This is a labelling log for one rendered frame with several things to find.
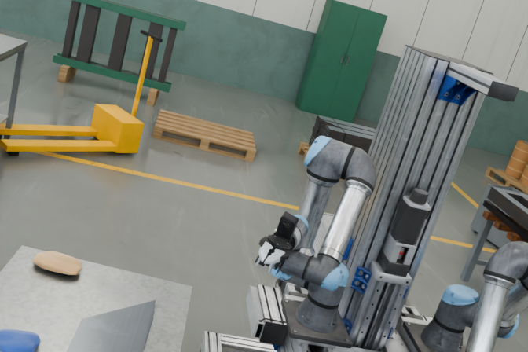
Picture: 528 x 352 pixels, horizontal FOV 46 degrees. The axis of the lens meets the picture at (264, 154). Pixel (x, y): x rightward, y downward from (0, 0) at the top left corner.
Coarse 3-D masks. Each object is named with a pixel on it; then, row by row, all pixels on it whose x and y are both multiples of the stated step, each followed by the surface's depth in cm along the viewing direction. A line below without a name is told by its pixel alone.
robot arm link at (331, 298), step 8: (344, 272) 216; (344, 280) 215; (312, 288) 217; (320, 288) 216; (344, 288) 218; (312, 296) 218; (320, 296) 216; (328, 296) 215; (336, 296) 216; (328, 304) 216; (336, 304) 218
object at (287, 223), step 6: (282, 216) 172; (288, 216) 172; (294, 216) 173; (282, 222) 173; (288, 222) 172; (294, 222) 171; (282, 228) 175; (288, 228) 173; (294, 228) 173; (276, 234) 178; (282, 234) 176; (288, 234) 175; (288, 240) 177
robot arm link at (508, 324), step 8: (520, 280) 198; (512, 288) 206; (520, 288) 202; (512, 296) 207; (520, 296) 203; (512, 304) 208; (520, 304) 206; (504, 312) 214; (512, 312) 212; (520, 312) 213; (504, 320) 218; (512, 320) 219; (504, 328) 220; (512, 328) 222; (504, 336) 223
